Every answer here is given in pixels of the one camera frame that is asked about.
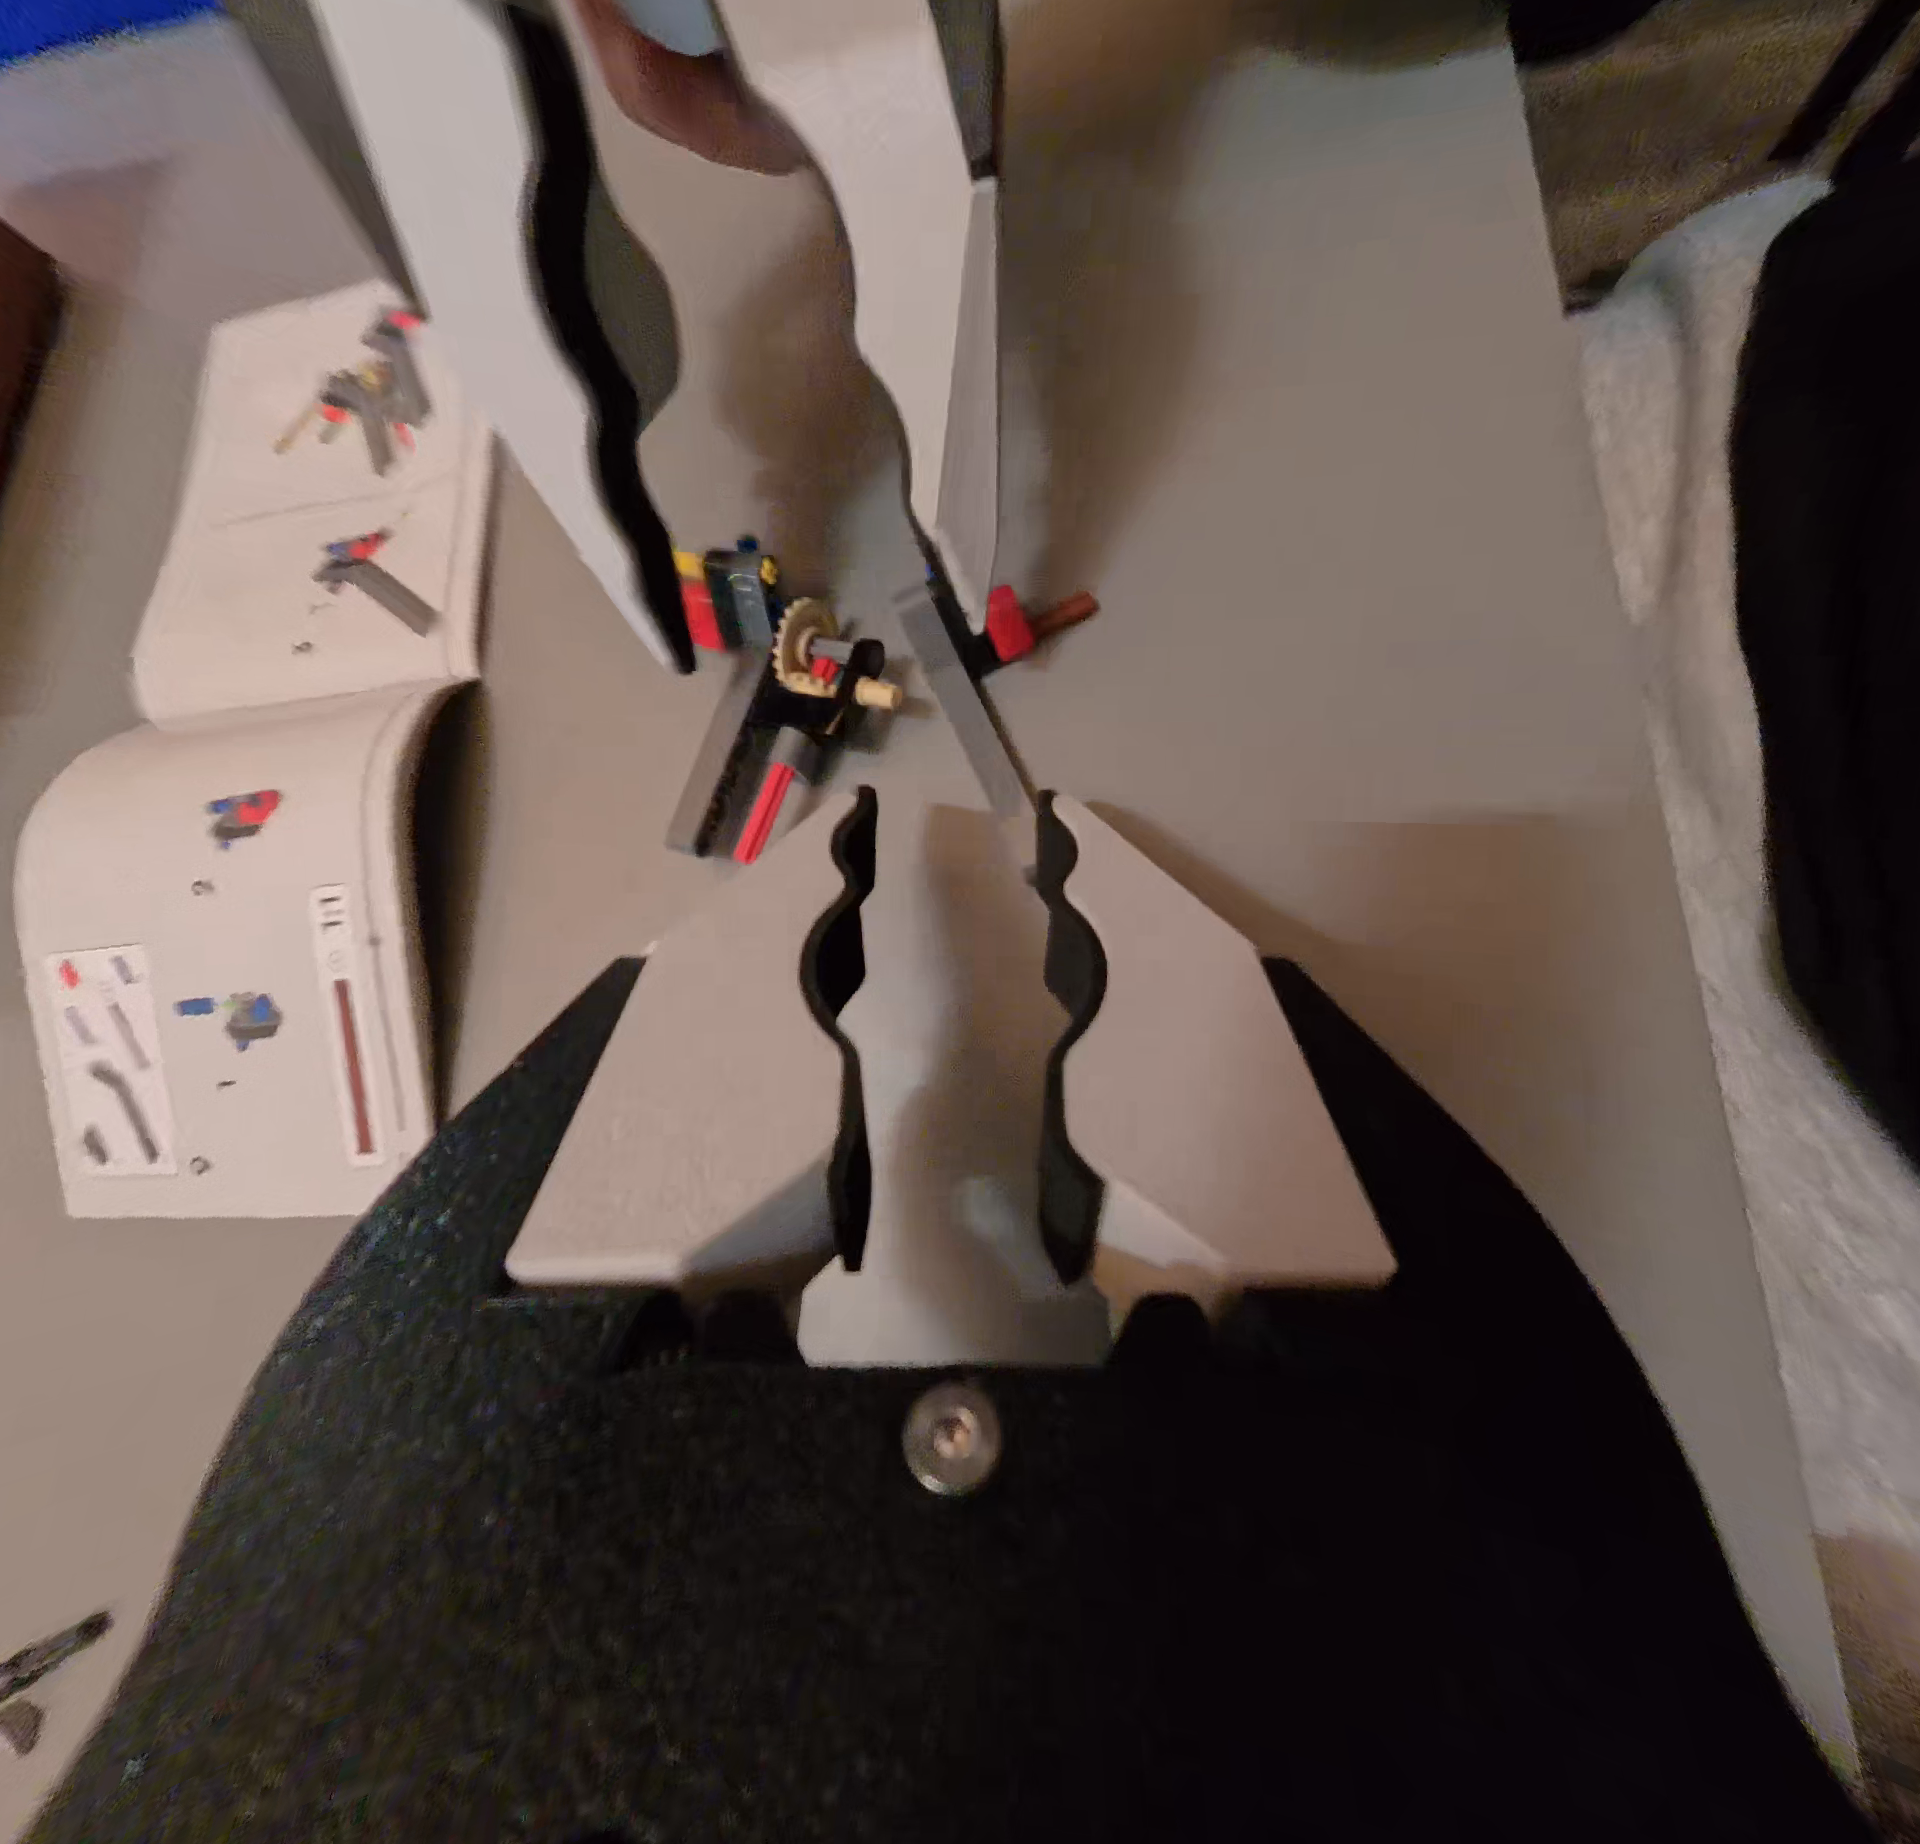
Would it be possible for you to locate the black cloth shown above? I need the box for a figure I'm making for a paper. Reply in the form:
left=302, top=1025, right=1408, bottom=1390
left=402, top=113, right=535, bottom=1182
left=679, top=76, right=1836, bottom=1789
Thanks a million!
left=1728, top=66, right=1920, bottom=1178

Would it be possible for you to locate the red lego connector brown axle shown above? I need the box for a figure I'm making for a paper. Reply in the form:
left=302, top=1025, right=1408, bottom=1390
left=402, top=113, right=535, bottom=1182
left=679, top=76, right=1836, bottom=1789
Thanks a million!
left=981, top=585, right=1102, bottom=663

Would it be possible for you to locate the person's right hand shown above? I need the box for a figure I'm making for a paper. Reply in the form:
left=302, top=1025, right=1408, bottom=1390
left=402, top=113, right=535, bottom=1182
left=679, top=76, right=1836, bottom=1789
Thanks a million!
left=541, top=0, right=814, bottom=176

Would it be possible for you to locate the lego assembly with tan gear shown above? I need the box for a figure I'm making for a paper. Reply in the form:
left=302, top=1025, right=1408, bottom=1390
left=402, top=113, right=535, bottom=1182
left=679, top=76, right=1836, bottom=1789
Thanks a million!
left=664, top=535, right=909, bottom=867

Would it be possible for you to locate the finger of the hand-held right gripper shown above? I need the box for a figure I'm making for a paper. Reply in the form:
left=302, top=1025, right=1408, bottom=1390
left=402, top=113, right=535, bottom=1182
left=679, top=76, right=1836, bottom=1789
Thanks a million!
left=705, top=0, right=1004, bottom=634
left=287, top=0, right=703, bottom=676

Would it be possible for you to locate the dark lego piece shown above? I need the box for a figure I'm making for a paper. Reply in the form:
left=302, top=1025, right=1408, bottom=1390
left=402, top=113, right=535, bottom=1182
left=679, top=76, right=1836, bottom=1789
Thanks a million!
left=0, top=1610, right=117, bottom=1699

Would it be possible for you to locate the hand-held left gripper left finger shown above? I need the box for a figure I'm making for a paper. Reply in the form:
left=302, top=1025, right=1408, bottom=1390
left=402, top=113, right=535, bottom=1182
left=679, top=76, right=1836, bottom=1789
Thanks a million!
left=507, top=786, right=878, bottom=1291

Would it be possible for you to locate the open lego instruction booklet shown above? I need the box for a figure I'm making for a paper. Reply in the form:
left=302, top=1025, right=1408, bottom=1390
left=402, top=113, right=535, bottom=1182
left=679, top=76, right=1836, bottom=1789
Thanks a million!
left=14, top=281, right=497, bottom=1222

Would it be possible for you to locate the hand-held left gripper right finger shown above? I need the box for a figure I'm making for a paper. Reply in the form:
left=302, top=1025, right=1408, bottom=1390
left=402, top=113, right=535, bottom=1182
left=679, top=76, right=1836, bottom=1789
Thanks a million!
left=1033, top=791, right=1399, bottom=1291

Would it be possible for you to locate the white fuzzy blanket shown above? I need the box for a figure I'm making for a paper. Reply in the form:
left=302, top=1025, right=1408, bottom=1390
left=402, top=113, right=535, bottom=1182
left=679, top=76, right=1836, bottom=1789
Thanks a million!
left=1567, top=172, right=1920, bottom=1590

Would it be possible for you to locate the grey lego beam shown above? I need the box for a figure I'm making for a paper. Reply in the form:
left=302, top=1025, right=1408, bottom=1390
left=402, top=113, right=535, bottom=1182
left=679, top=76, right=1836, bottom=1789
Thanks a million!
left=897, top=585, right=1042, bottom=821

